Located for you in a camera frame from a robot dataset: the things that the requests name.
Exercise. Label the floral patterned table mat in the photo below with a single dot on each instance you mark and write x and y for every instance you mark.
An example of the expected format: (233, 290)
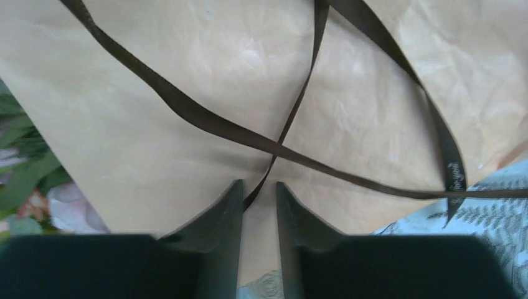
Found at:
(501, 223)

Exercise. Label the pink fake flower bunch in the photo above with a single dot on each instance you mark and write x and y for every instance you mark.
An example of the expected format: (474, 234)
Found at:
(29, 170)

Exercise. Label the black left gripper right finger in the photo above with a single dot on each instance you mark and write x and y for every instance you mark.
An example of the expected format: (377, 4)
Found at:
(319, 261)

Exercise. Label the brown kraft wrapping paper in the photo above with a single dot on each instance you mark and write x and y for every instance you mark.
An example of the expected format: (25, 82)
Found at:
(145, 169)

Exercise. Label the dark brown ribbon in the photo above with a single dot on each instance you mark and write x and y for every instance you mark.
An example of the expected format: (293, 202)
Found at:
(362, 17)

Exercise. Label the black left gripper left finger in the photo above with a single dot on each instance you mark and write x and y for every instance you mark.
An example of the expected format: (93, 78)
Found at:
(199, 260)

